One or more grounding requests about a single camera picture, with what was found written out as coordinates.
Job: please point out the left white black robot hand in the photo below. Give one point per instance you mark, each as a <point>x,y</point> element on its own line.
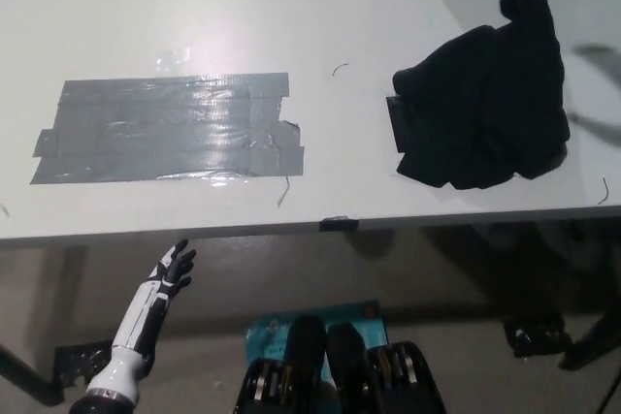
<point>174,273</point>

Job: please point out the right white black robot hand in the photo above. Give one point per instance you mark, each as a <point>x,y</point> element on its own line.
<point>594,51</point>

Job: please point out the black t-shirt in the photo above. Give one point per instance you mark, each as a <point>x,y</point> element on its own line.
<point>490,108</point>

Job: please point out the black tape patch on desk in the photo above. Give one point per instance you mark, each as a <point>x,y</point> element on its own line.
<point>398,125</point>

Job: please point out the teal cardboard box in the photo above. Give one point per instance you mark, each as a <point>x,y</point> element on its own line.
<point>267,336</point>

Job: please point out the thin grey thread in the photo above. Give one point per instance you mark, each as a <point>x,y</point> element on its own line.
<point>284,191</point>

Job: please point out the thin curved black thread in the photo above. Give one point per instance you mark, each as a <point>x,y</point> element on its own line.
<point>604,191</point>
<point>339,68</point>

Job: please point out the small black tape strip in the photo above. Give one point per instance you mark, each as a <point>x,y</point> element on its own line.
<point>339,224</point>

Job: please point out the black table leg foot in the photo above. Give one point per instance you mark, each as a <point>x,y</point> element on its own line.
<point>29,380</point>

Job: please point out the clear tape piece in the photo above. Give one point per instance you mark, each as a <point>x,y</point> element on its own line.
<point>173,57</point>

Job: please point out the grey duct tape patch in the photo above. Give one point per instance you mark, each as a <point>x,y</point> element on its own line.
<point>165,130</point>

